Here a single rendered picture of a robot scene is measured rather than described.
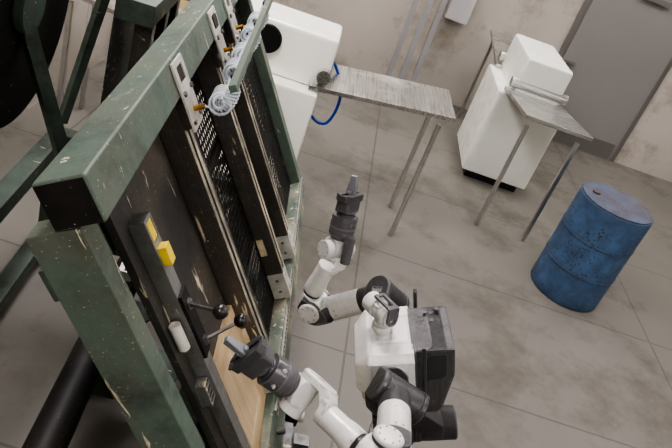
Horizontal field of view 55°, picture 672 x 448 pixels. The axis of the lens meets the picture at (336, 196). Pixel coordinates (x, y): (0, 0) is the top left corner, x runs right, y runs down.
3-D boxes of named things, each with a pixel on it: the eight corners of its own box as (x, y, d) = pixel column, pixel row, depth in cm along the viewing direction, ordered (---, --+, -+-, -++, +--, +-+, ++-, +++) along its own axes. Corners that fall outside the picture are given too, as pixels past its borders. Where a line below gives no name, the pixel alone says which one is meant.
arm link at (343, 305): (320, 315, 239) (373, 301, 229) (308, 334, 228) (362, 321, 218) (307, 289, 236) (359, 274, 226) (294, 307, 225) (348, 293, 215)
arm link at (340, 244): (345, 221, 222) (337, 252, 224) (320, 221, 215) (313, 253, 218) (365, 234, 213) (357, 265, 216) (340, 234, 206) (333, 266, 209)
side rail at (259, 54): (280, 185, 352) (299, 181, 351) (219, -16, 298) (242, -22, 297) (281, 178, 359) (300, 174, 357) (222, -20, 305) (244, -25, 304)
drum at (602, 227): (591, 282, 553) (647, 198, 511) (601, 323, 501) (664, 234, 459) (527, 256, 556) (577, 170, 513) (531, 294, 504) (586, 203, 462)
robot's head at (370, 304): (380, 310, 202) (379, 287, 197) (399, 328, 194) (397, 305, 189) (363, 318, 199) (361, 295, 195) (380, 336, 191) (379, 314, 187)
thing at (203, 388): (201, 408, 166) (212, 406, 166) (193, 389, 163) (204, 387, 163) (204, 396, 170) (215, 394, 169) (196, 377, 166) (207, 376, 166)
